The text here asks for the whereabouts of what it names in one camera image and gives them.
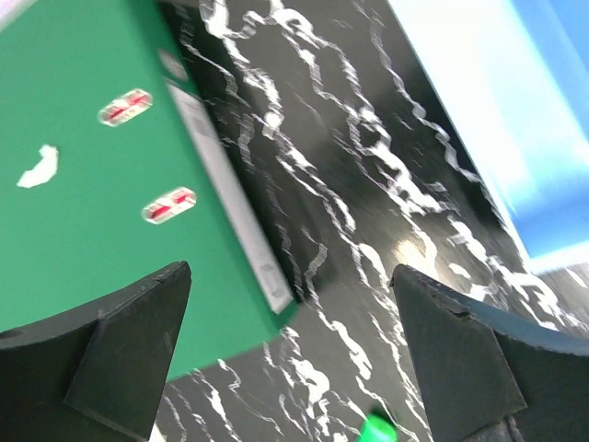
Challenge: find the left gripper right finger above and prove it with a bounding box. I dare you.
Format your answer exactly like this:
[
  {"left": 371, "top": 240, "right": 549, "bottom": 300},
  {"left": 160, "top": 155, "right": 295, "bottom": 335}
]
[{"left": 391, "top": 264, "right": 588, "bottom": 441}]

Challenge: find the light blue bin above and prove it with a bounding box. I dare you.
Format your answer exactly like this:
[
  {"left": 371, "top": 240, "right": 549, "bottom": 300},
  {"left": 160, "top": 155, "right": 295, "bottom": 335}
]
[{"left": 391, "top": 1, "right": 588, "bottom": 274}]

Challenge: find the black marble mat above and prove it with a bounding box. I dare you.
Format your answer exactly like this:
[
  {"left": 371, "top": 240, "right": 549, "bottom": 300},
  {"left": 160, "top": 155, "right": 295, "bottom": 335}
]
[{"left": 157, "top": 1, "right": 588, "bottom": 441}]

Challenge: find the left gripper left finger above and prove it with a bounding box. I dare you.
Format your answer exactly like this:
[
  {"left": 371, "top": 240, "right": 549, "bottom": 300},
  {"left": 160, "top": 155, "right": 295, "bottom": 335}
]
[{"left": 1, "top": 262, "right": 191, "bottom": 441}]

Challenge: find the green ring binder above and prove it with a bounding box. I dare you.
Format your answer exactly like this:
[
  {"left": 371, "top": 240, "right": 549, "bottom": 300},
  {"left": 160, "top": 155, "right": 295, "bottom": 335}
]
[{"left": 1, "top": 1, "right": 296, "bottom": 378}]

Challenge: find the green sharpener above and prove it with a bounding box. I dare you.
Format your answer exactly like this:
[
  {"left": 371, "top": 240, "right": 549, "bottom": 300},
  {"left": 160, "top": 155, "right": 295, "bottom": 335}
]
[{"left": 356, "top": 413, "right": 398, "bottom": 442}]

